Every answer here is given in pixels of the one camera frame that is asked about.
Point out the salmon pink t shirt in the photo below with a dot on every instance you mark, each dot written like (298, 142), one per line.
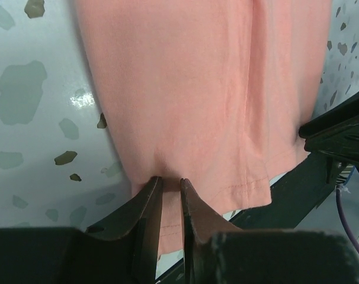
(211, 91)

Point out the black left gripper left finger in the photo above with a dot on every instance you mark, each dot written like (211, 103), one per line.
(120, 248)

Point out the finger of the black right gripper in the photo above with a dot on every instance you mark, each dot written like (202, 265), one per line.
(335, 133)

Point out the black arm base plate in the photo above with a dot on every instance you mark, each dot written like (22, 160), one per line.
(293, 197)

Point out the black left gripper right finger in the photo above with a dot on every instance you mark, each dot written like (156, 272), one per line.
(216, 251)

